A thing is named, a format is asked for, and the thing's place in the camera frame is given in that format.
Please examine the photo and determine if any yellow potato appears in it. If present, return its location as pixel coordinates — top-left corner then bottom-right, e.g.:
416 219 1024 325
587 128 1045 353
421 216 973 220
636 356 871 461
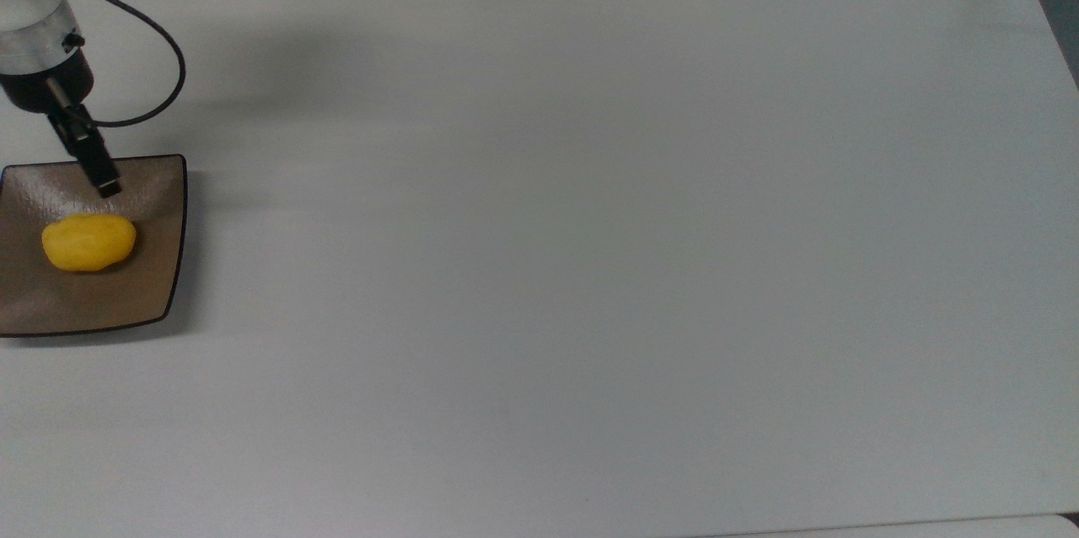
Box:
41 213 137 273

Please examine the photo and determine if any brown square ceramic plate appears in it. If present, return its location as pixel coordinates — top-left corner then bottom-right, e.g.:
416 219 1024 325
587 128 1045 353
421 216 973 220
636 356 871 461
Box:
0 153 189 339

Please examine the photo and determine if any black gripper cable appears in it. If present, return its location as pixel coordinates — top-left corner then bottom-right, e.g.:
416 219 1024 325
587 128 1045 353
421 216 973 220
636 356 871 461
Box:
37 0 187 129

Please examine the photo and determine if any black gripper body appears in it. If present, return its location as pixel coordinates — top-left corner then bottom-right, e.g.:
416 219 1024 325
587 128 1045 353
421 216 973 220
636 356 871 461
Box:
0 56 104 153

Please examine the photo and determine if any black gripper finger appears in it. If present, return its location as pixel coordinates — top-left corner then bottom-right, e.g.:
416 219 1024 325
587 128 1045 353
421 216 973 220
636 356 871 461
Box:
76 137 124 201

